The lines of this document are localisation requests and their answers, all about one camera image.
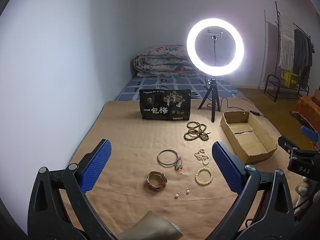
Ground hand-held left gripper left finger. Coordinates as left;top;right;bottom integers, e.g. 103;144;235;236
27;139;118;240

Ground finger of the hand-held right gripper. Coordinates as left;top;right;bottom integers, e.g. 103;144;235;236
301;126;320;142
278;135;301;153

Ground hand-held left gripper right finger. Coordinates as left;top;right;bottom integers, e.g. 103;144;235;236
212;141;297;240

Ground pearl necklace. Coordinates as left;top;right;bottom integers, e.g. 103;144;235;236
194;149;210;166

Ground cardboard box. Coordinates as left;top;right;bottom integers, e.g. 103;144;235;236
220;111;278;165

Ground cream bead bracelet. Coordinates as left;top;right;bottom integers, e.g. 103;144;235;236
195;167;213;186

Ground red cord green pendant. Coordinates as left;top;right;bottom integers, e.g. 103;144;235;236
173;157;184;173

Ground long wooden bead necklace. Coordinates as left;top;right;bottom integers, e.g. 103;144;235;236
184;124;210;142

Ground brown strap wristwatch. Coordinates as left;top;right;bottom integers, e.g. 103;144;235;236
146;171;167;192

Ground metal bangle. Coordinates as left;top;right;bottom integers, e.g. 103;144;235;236
157;149;179;167

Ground person's right hand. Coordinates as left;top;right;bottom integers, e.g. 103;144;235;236
294;176;311;214

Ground yellow box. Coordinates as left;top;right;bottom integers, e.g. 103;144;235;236
284;71;300;87

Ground black clothes rack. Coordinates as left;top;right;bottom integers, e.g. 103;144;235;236
264;1;314;103

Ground black tripod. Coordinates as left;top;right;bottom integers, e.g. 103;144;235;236
198;78;223;123

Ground dark hanging garments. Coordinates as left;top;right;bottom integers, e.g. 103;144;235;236
292;29;314;88

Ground black snack bag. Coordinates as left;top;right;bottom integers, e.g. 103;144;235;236
139;89;192;121

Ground white knitted scarf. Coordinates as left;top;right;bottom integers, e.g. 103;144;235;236
278;14;296;70

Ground blue checked bedsheet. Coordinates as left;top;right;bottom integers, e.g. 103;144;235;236
114;73;247;102

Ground folded floral quilt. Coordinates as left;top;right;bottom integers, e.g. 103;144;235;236
133;44;198;77

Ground phone holder on pole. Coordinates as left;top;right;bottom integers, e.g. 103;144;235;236
206;29;223;67

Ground black ring light cable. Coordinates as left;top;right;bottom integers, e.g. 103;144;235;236
205;74;265;117

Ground white ring light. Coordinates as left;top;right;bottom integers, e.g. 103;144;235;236
186;18;244;75

